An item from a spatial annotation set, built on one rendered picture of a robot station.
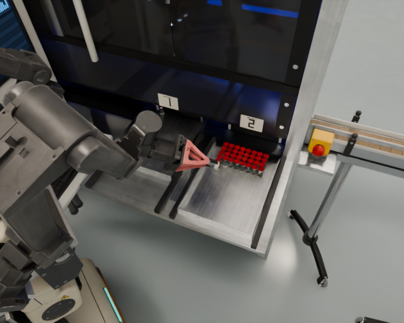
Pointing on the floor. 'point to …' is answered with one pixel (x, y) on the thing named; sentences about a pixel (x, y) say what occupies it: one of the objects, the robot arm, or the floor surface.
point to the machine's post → (310, 88)
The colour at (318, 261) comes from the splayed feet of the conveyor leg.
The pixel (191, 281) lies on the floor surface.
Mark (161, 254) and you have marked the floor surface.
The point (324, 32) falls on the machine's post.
